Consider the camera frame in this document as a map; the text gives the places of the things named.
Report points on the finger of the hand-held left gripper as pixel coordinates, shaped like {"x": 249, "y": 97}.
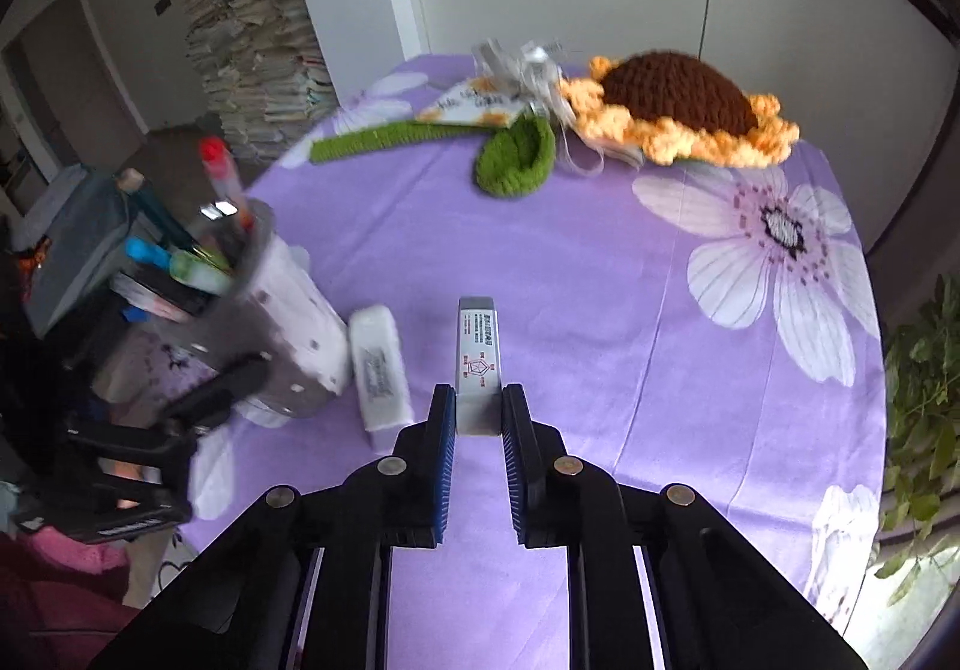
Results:
{"x": 225, "y": 388}

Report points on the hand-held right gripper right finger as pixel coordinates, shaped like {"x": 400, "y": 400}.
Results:
{"x": 514, "y": 467}

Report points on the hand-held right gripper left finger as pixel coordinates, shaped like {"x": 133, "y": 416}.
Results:
{"x": 446, "y": 467}

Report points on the silver dotted pen holder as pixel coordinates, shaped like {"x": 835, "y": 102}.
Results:
{"x": 292, "y": 317}

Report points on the white grey labelled eraser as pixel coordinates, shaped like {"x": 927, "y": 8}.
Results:
{"x": 478, "y": 370}

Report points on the white rounded correction tape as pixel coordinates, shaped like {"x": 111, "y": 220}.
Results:
{"x": 381, "y": 370}

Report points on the light green pen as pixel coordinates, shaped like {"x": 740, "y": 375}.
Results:
{"x": 199, "y": 274}

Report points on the blue pen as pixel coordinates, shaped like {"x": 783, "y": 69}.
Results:
{"x": 146, "y": 252}

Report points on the red clear pen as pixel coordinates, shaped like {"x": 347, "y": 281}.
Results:
{"x": 223, "y": 182}

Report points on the pink cloth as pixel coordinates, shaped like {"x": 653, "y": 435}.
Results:
{"x": 67, "y": 565}

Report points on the purple floral tablecloth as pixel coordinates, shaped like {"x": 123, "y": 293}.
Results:
{"x": 585, "y": 280}

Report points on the grey backpack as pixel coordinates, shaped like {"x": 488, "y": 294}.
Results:
{"x": 82, "y": 235}

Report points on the brown chair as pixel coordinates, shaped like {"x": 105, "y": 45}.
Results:
{"x": 187, "y": 156}

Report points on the green crochet stem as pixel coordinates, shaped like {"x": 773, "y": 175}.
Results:
{"x": 375, "y": 139}

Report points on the green crochet leaf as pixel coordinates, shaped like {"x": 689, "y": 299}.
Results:
{"x": 517, "y": 156}

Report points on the brown door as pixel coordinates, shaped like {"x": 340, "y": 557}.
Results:
{"x": 82, "y": 70}

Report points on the stack of newspapers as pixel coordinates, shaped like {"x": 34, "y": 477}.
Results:
{"x": 247, "y": 32}

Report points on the floral gift tag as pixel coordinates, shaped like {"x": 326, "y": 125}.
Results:
{"x": 472, "y": 107}

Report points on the white ribbon bow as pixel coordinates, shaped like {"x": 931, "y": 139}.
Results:
{"x": 532, "y": 70}

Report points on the crocheted sunflower with green stem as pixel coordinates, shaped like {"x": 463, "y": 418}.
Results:
{"x": 675, "y": 92}

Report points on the green leafy plant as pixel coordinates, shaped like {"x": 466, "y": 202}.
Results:
{"x": 922, "y": 430}

